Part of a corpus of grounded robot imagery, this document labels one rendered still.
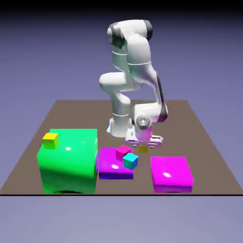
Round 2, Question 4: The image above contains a small pink cube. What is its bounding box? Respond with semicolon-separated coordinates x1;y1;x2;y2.
116;145;133;161

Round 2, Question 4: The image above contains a large green box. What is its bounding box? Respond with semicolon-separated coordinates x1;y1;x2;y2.
36;128;99;195

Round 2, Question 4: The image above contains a small cyan cube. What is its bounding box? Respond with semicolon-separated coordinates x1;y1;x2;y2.
122;152;139;170

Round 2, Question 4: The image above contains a large magenta box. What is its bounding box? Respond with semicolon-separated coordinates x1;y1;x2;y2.
150;156;195;194

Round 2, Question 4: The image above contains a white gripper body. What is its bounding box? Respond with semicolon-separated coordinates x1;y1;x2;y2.
124;135;164;148

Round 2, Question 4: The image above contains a large purple box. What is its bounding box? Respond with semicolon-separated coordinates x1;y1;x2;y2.
98;147;134;180

